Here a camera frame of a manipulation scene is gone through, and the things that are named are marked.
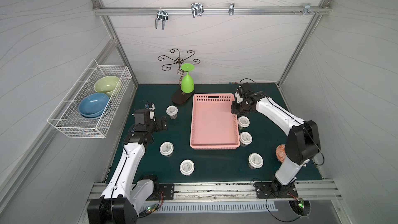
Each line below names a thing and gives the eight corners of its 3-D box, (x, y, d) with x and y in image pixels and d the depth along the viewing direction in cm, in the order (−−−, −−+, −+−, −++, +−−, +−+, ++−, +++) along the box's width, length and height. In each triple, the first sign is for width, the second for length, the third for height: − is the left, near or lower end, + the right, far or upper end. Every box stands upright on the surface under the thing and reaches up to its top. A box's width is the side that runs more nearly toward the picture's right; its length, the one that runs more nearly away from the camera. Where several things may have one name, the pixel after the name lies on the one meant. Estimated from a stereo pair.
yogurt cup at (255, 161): (247, 171, 82) (250, 167, 76) (244, 157, 86) (248, 152, 80) (260, 171, 82) (265, 167, 76) (257, 157, 87) (261, 152, 80)
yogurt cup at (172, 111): (167, 119, 101) (165, 113, 96) (168, 111, 106) (167, 104, 101) (178, 119, 102) (176, 113, 96) (179, 111, 106) (177, 105, 101)
